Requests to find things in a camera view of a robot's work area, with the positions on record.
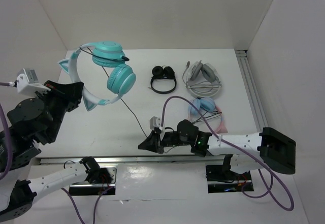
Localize aluminium rail at front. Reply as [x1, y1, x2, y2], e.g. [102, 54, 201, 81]
[40, 155, 224, 165]

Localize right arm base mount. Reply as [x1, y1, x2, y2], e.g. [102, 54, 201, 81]
[205, 165, 254, 194]

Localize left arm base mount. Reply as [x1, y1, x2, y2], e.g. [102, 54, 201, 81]
[68, 165, 117, 196]

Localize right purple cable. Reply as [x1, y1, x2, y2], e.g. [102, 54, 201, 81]
[161, 95, 295, 211]

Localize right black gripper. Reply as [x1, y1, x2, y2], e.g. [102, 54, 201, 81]
[138, 130, 192, 154]

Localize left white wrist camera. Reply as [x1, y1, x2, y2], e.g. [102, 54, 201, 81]
[16, 68, 50, 97]

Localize black headphone audio cable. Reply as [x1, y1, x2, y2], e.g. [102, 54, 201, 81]
[79, 45, 176, 155]

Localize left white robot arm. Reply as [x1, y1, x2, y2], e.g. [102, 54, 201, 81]
[1, 81, 101, 222]

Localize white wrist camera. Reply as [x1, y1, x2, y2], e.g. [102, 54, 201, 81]
[149, 116, 165, 133]
[16, 68, 50, 97]

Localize aluminium rail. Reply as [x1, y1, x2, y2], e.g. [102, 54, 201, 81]
[40, 155, 224, 165]
[235, 50, 268, 131]

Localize teal cat-ear headphones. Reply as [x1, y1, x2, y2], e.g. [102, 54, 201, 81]
[57, 41, 137, 112]

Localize purple cable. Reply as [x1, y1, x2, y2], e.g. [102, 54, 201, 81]
[161, 95, 295, 211]
[0, 81, 117, 224]

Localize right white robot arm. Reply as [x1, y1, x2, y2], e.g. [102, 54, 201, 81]
[138, 117, 296, 179]

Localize small black headphones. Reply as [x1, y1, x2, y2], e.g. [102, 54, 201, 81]
[148, 66, 177, 94]

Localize aluminium rail at right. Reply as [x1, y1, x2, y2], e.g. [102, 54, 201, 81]
[235, 50, 268, 131]

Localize pink blue cat-ear headphones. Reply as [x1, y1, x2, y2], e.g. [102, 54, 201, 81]
[187, 97, 228, 134]

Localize white grey headset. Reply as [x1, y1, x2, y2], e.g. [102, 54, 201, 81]
[182, 60, 222, 98]

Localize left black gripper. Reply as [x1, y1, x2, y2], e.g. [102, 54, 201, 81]
[38, 79, 85, 141]

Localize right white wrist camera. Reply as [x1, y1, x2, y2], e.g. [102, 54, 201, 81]
[149, 116, 165, 133]

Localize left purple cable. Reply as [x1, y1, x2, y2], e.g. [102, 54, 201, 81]
[0, 81, 117, 224]

